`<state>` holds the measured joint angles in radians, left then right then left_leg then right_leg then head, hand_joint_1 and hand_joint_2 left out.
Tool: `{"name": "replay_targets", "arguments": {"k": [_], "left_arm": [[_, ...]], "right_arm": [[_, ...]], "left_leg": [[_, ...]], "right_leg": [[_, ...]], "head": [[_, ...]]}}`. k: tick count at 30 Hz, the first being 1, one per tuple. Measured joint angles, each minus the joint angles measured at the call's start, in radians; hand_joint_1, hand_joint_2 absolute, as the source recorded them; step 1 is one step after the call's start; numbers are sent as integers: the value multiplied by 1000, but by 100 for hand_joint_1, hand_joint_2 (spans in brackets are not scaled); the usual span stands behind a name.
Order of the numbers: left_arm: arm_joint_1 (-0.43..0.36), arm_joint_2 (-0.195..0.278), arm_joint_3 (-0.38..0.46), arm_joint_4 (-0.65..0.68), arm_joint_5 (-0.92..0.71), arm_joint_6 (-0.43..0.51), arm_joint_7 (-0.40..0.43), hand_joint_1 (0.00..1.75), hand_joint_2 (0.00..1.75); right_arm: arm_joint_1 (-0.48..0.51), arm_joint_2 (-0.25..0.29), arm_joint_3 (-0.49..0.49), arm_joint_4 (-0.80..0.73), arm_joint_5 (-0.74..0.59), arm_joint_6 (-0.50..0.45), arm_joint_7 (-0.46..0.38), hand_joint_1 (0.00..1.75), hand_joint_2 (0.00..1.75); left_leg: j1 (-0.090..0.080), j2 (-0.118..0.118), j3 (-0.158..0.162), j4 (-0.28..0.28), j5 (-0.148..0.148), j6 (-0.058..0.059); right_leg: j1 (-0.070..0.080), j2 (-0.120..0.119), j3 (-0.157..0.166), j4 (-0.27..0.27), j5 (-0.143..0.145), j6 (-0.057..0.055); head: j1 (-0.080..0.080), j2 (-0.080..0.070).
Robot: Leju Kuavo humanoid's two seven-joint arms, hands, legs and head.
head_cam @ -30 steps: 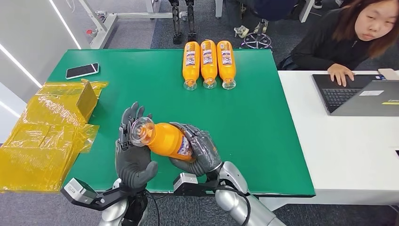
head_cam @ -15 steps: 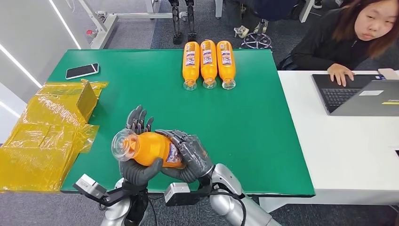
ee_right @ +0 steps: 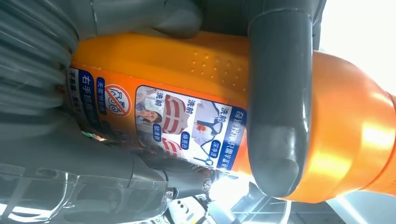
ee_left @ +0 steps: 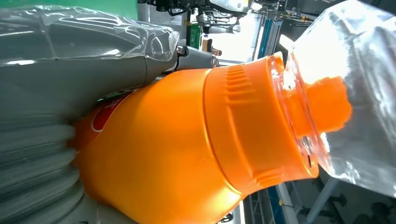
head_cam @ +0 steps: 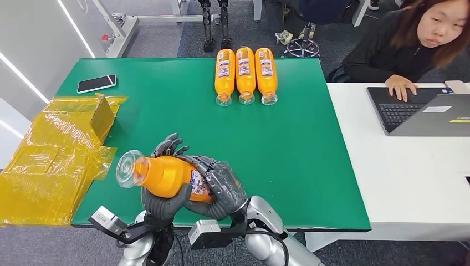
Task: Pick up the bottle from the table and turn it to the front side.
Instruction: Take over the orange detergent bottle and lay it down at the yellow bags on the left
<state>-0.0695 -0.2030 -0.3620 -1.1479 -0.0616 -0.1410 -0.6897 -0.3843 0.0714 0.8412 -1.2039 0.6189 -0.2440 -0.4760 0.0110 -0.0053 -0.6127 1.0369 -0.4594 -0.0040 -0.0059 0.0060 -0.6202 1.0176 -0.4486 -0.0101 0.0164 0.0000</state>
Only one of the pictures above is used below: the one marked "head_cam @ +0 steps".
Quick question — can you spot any white metal frame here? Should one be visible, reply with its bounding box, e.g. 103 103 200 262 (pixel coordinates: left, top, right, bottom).
91 0 221 59

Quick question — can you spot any yellow film wrapped cardboard box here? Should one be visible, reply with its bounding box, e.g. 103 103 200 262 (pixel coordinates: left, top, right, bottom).
0 93 128 227

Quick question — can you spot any grey laptop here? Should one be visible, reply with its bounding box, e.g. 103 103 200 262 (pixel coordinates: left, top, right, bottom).
366 86 470 137

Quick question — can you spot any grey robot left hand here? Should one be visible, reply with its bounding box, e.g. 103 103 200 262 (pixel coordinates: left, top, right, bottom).
141 132 193 224

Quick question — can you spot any orange detergent bottle clear cap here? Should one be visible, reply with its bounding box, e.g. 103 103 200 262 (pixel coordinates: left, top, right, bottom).
254 48 279 106
235 47 257 106
116 149 216 204
214 48 236 107

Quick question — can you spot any person's hand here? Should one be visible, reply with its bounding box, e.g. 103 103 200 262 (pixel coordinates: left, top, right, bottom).
385 74 418 103

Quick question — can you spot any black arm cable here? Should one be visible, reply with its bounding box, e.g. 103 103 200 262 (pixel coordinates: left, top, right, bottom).
245 227 291 266
173 231 185 266

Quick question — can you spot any black robot leg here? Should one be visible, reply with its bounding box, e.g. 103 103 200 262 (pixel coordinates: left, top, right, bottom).
218 0 233 49
198 0 216 53

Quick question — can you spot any green table mat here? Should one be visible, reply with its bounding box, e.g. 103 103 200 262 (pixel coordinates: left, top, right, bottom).
55 57 371 232

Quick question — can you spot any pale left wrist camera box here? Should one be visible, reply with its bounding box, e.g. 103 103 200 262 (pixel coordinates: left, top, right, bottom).
88 205 128 237

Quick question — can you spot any chrome office chair base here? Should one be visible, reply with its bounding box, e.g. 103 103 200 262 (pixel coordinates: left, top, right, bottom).
283 22 321 59

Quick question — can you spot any person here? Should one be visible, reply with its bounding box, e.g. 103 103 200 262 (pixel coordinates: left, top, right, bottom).
326 0 470 103
264 0 381 38

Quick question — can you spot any black smartphone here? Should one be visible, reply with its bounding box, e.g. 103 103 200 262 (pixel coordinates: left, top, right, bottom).
76 74 117 95

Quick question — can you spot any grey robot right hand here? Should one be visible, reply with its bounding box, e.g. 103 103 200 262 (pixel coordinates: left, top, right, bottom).
176 155 251 221

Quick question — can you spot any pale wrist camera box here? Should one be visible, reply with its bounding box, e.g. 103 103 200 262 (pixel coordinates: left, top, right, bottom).
88 205 128 237
188 219 223 250

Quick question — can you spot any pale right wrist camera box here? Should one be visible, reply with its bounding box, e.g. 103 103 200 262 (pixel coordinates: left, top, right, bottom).
188 219 223 250

